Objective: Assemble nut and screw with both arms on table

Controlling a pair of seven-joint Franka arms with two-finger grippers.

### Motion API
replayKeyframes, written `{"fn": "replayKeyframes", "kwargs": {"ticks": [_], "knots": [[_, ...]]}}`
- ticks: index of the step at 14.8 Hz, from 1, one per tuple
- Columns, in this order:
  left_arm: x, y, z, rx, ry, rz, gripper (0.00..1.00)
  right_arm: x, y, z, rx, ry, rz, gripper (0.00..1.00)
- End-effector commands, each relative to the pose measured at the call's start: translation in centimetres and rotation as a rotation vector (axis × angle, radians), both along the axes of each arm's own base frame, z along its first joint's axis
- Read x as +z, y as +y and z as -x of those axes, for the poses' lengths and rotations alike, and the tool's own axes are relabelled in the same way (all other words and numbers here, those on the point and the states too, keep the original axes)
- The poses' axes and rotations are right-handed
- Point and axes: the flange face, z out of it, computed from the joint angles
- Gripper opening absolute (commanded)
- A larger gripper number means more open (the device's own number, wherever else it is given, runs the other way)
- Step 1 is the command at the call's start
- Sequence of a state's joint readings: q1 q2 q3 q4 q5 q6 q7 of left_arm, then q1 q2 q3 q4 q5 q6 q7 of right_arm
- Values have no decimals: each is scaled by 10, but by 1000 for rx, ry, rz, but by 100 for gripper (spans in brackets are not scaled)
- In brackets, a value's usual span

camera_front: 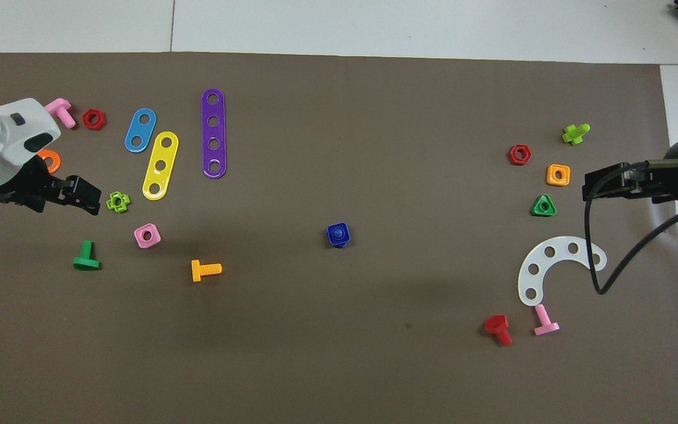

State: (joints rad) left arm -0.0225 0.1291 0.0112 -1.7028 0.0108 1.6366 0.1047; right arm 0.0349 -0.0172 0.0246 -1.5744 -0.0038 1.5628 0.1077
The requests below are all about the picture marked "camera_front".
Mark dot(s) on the pink square plastic nut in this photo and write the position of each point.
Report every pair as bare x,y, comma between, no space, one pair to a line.
139,242

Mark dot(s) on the blue two-hole plate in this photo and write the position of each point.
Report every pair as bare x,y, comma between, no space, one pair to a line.
140,130

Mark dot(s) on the green triangular plastic nut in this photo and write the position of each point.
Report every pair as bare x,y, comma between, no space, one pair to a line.
536,212

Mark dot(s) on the red plastic screw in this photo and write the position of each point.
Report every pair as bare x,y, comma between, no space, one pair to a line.
497,324

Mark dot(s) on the orange square plastic nut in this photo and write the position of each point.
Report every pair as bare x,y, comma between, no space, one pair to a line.
550,168

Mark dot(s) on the yellow three-hole plate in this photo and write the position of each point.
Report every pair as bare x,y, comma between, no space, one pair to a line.
164,154

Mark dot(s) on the pink plastic screw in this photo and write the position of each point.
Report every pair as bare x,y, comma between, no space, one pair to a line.
542,315
65,115

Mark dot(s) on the orange heart-shaped plate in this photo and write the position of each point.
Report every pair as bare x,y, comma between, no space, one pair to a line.
58,162

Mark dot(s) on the lime green plastic screw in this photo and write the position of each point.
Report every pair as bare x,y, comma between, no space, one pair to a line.
574,135

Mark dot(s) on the red hexagonal plastic nut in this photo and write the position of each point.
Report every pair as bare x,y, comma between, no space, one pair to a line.
102,119
527,155

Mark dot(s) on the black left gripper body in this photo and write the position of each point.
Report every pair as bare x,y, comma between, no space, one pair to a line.
30,182

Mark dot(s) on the lime green cross nut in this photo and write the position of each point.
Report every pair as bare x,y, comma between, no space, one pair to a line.
126,202

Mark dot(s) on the blue square plastic nut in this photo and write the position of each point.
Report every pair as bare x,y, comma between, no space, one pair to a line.
332,228

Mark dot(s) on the white curved perforated plate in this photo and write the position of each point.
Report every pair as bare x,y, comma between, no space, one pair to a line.
561,248

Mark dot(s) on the orange plastic screw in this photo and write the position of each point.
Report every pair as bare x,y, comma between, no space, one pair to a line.
198,271

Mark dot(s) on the brown table mat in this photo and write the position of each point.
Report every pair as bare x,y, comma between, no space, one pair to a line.
374,118

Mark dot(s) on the purple four-hole plate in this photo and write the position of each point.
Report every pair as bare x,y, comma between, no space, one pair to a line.
213,132

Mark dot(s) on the blue plastic screw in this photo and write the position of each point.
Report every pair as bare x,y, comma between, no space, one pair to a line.
339,231

